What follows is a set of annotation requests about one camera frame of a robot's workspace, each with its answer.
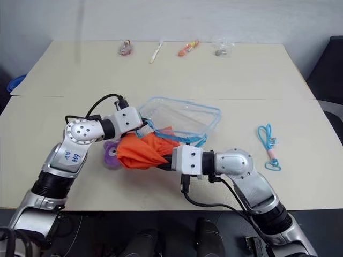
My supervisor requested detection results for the purple plush bunny keychain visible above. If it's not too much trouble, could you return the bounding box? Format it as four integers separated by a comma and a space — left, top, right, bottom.
103, 141, 122, 170

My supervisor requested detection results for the orange cloth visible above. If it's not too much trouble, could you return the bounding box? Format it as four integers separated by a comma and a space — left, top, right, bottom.
116, 132, 181, 171

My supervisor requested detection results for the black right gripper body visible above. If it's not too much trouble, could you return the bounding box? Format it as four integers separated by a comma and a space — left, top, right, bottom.
161, 153, 174, 172

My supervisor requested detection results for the clear blue-trimmed zipper pouch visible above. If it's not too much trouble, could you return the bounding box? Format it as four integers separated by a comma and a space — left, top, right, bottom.
137, 96, 223, 148

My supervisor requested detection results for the dark rounded shape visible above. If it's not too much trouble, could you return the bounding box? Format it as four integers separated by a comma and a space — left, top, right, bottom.
125, 228, 162, 257
196, 218, 228, 257

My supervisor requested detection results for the clear plastic item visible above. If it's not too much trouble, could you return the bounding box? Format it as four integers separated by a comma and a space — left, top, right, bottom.
211, 37, 235, 58

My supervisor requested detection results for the blue cord with pink sleeve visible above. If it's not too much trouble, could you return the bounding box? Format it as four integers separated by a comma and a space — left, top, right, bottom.
257, 123, 282, 171

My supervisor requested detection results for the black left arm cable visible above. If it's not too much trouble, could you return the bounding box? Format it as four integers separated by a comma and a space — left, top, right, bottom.
64, 93, 129, 124

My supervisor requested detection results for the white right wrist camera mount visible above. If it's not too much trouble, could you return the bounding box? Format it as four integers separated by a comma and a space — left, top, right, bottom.
170, 145, 204, 180

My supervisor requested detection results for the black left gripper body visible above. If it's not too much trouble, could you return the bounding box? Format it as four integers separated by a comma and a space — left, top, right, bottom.
128, 119, 150, 135

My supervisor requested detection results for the white yellow toothbrush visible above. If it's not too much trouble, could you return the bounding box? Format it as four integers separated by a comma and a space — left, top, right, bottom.
148, 40, 165, 65

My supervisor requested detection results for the blue bowl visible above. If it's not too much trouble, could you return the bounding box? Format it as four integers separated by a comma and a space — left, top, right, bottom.
7, 74, 27, 95

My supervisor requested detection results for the black metal bracket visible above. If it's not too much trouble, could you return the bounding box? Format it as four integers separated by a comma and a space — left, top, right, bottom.
244, 236, 269, 257

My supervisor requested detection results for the orange wrapped packet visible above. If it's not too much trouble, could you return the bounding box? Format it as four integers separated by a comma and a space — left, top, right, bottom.
177, 39, 200, 57

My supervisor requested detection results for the small clear packet red item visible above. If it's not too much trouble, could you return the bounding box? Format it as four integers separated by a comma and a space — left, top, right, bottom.
117, 39, 134, 57

